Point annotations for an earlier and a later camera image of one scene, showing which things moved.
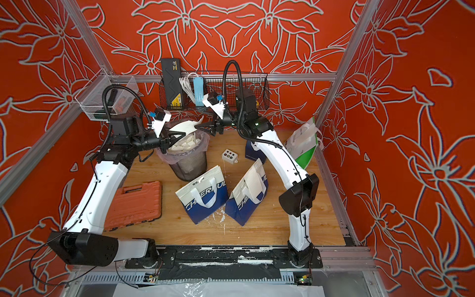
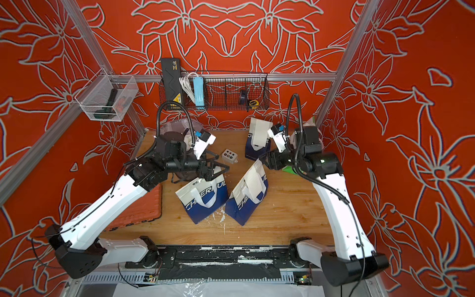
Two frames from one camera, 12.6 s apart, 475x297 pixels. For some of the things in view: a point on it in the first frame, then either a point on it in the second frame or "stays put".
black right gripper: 220,123 → 273,156
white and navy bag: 205,195 stays put
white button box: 229,156 stays put
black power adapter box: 171,71 stays put
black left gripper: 166,141 → 209,174
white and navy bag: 240,204 stays put
